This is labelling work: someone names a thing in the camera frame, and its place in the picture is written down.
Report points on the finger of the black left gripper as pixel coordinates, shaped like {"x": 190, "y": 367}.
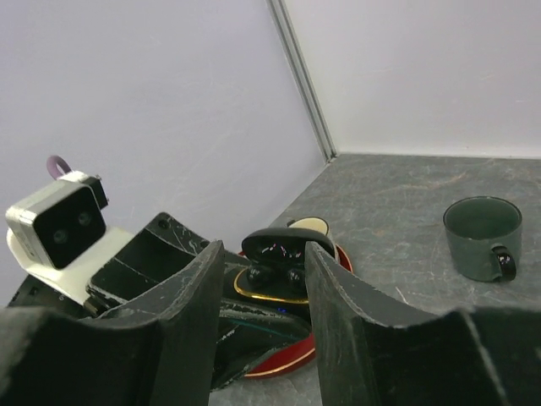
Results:
{"x": 248, "y": 335}
{"x": 153, "y": 260}

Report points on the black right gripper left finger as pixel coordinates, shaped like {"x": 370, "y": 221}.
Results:
{"x": 156, "y": 349}

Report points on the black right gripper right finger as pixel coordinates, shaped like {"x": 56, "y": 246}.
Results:
{"x": 373, "y": 349}

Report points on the black earbud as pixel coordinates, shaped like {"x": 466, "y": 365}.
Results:
{"x": 296, "y": 279}
{"x": 259, "y": 277}

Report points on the black earbuds charging case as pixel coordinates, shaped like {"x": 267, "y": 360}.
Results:
{"x": 270, "y": 246}

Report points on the red round tray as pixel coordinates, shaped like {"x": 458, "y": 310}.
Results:
{"x": 296, "y": 351}

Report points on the beige ceramic cup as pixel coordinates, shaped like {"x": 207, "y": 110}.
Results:
{"x": 316, "y": 224}

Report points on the dark green mug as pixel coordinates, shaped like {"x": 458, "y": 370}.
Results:
{"x": 484, "y": 236}

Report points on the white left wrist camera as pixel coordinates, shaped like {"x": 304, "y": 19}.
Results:
{"x": 59, "y": 222}

